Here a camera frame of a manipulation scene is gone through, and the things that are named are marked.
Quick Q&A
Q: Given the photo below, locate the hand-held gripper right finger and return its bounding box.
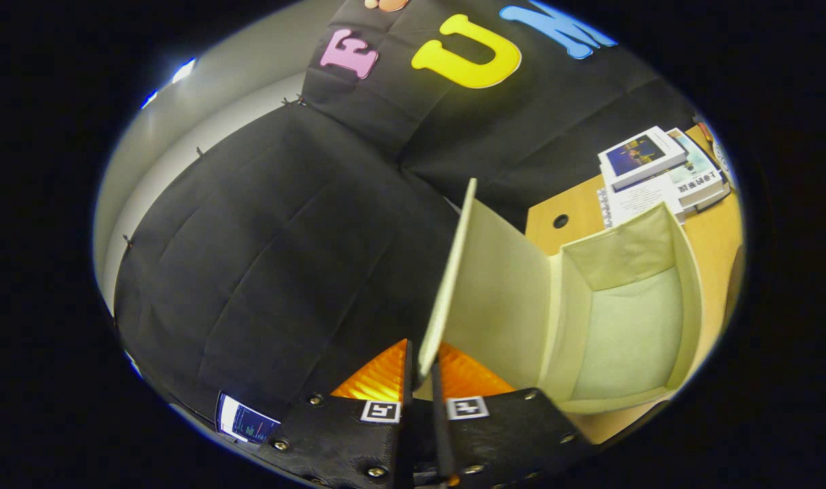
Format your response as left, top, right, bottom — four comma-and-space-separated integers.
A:
430, 343, 594, 489

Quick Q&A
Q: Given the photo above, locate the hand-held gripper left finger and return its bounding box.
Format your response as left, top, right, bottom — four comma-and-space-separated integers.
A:
253, 338, 415, 489

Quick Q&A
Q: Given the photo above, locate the pale green storage box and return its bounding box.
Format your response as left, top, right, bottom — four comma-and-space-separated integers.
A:
418, 178, 704, 415

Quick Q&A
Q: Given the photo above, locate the small lit screen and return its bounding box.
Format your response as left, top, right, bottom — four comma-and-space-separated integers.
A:
216, 393, 281, 446

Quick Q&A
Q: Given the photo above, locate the black backdrop cloth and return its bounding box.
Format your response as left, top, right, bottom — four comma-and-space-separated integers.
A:
113, 0, 699, 435

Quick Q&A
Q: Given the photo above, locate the white printed book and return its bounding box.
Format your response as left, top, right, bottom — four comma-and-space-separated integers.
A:
596, 178, 687, 230

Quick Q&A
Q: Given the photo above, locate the white book with blue cover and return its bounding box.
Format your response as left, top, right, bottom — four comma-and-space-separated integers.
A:
598, 126, 689, 191

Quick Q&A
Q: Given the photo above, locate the dark cover book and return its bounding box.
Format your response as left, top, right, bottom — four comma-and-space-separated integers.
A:
685, 185, 733, 215

